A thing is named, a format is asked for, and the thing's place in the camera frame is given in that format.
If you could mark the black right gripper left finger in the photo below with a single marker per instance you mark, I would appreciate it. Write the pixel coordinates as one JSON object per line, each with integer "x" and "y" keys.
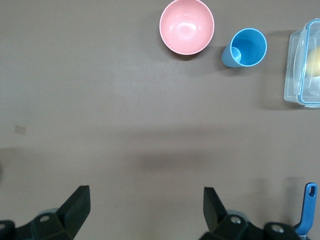
{"x": 72, "y": 215}

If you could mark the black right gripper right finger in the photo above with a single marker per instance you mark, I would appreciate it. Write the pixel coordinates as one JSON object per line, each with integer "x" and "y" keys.
{"x": 217, "y": 225}

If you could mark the pink bowl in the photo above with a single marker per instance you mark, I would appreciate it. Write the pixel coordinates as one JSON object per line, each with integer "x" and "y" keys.
{"x": 186, "y": 27}

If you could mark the clear plastic food container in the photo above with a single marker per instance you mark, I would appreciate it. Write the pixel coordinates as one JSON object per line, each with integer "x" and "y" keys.
{"x": 292, "y": 75}

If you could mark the blue cup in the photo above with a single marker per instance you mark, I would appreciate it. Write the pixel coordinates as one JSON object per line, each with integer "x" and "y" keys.
{"x": 250, "y": 47}

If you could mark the yellow food item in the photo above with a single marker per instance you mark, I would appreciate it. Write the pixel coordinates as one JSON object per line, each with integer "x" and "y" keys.
{"x": 315, "y": 62}

